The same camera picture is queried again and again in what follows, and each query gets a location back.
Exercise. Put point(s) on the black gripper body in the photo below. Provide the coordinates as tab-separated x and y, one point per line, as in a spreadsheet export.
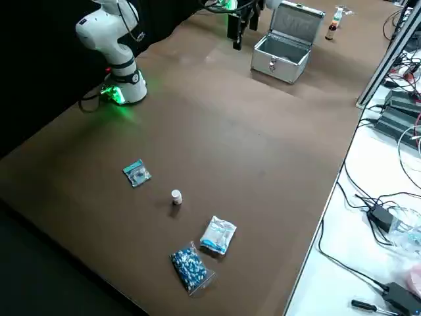
245	6

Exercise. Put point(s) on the silver aluminium medicine case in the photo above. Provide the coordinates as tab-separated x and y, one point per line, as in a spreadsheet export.
289	70

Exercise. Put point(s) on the black power supply box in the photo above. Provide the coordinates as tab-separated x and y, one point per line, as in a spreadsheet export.
403	100
394	126

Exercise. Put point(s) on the brown bottle orange cap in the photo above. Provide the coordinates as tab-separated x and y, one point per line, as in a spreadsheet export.
331	31

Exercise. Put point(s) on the clear bottle white cap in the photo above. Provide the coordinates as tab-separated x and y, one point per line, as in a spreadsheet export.
338	14

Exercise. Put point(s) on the clear bag of brown sticks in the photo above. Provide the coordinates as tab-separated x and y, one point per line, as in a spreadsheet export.
348	12

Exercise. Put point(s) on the small teal packet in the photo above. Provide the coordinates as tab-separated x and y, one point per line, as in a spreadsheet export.
136	172

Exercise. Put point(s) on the small white pill bottle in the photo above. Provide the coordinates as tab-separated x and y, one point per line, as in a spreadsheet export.
176	197

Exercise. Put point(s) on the white packet with blue print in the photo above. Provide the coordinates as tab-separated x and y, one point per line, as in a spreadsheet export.
217	234

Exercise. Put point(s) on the black power adapter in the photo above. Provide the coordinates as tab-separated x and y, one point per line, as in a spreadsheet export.
381	218
399	298

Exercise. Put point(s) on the blue white capsule bag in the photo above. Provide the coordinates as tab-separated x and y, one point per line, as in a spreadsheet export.
189	266

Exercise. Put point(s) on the clear plastic bag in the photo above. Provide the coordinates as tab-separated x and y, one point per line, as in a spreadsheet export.
406	233

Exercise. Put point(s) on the pink soft object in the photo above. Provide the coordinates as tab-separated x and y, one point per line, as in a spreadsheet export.
413	279

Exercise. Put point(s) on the aluminium camera post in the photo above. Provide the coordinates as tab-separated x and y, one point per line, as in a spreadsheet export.
378	72

